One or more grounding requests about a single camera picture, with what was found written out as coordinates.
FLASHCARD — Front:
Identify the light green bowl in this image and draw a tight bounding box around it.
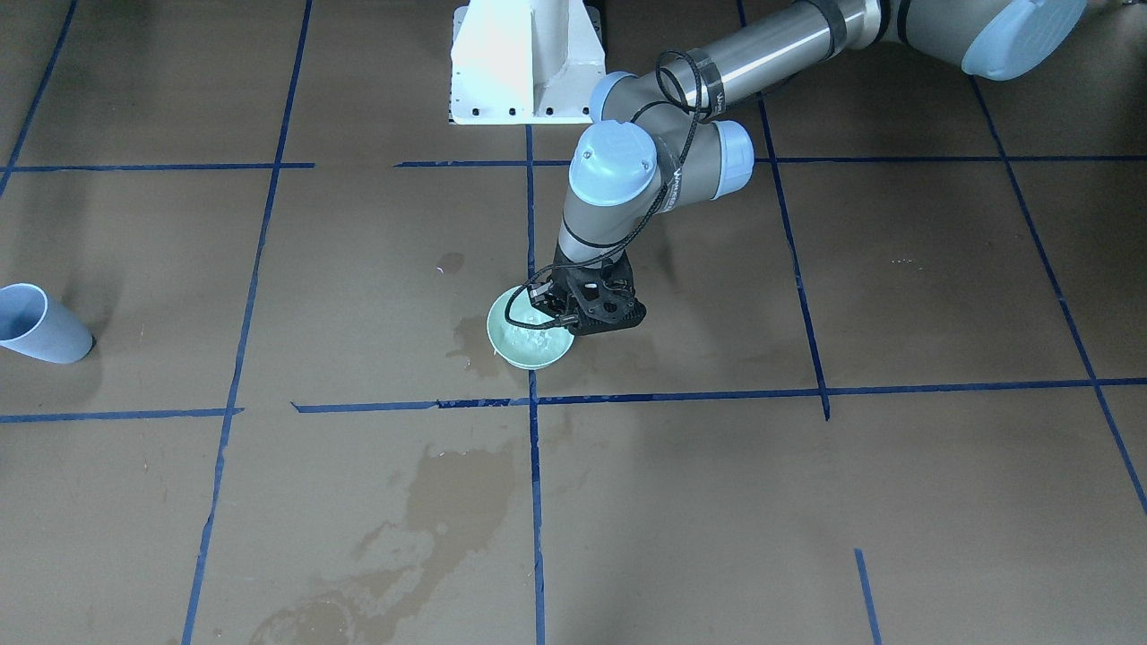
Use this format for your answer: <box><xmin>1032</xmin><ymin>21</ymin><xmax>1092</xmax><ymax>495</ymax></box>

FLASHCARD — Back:
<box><xmin>487</xmin><ymin>287</ymin><xmax>574</xmax><ymax>370</ymax></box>

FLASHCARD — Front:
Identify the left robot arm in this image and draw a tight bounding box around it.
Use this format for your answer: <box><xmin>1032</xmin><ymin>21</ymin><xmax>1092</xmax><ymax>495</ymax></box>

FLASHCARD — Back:
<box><xmin>500</xmin><ymin>1</ymin><xmax>1087</xmax><ymax>336</ymax></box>

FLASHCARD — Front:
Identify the white pedestal column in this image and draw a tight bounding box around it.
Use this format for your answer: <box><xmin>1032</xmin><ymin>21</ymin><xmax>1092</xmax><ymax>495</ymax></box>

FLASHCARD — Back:
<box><xmin>448</xmin><ymin>1</ymin><xmax>606</xmax><ymax>125</ymax></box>

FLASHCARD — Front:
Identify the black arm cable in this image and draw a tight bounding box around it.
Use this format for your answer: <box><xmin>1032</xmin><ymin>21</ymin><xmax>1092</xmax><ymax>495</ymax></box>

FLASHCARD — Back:
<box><xmin>504</xmin><ymin>49</ymin><xmax>709</xmax><ymax>331</ymax></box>

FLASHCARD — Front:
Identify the blue plastic cup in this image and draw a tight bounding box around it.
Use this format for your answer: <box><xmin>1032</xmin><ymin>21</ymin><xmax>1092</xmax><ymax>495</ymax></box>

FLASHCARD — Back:
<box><xmin>1</xmin><ymin>283</ymin><xmax>95</xmax><ymax>365</ymax></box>

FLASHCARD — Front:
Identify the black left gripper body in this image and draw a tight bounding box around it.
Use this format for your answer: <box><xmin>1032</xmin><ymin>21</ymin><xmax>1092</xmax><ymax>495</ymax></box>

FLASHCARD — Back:
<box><xmin>543</xmin><ymin>252</ymin><xmax>647</xmax><ymax>336</ymax></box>

